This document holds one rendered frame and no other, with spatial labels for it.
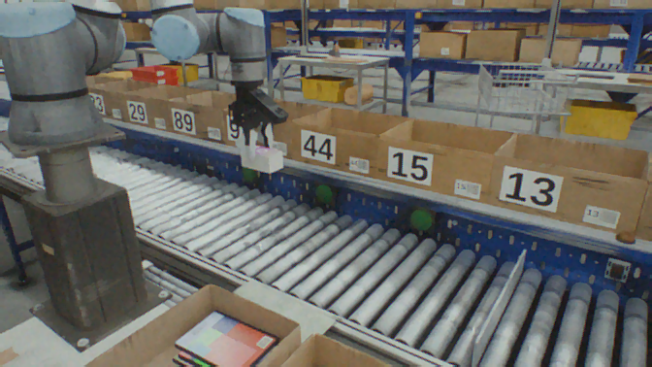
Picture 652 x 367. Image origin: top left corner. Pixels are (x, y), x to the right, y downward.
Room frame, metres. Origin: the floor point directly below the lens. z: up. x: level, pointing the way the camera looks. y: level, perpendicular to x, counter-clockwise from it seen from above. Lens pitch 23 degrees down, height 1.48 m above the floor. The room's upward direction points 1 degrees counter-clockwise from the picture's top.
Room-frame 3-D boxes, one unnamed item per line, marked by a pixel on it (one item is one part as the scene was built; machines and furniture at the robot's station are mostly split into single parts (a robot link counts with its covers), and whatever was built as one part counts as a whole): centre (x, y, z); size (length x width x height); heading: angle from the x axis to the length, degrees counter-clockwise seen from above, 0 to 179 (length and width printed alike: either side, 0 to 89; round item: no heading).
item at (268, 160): (1.12, 0.15, 1.10); 0.10 x 0.06 x 0.05; 54
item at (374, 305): (1.09, -0.22, 0.72); 0.52 x 0.05 x 0.05; 144
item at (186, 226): (1.55, 0.41, 0.72); 0.52 x 0.05 x 0.05; 144
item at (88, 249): (0.97, 0.58, 0.91); 0.26 x 0.26 x 0.33; 54
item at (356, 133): (1.72, -0.13, 0.96); 0.39 x 0.29 x 0.17; 54
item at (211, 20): (1.13, 0.29, 1.42); 0.12 x 0.12 x 0.09; 89
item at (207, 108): (2.17, 0.50, 0.97); 0.39 x 0.29 x 0.17; 54
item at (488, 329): (0.92, -0.46, 0.76); 0.46 x 0.01 x 0.09; 144
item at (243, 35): (1.14, 0.17, 1.41); 0.10 x 0.09 x 0.12; 89
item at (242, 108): (1.14, 0.18, 1.24); 0.09 x 0.08 x 0.12; 55
